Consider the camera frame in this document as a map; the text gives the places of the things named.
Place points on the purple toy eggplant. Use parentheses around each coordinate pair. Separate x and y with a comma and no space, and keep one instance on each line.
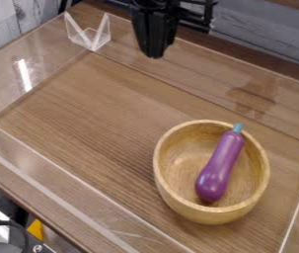
(213,179)

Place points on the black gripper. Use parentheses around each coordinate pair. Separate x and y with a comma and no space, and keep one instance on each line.
(156,18)

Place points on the brown wooden bowl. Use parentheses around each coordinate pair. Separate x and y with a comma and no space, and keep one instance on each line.
(181,154)

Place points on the clear acrylic tray wall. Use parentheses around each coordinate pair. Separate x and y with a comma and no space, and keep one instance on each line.
(83,114)

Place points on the black metal base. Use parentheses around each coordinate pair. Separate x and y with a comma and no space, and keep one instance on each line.
(17,240)

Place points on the yellow tag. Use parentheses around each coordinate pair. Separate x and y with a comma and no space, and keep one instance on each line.
(37,229)

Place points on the clear acrylic corner bracket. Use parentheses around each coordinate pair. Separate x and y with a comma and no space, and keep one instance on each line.
(93,39)

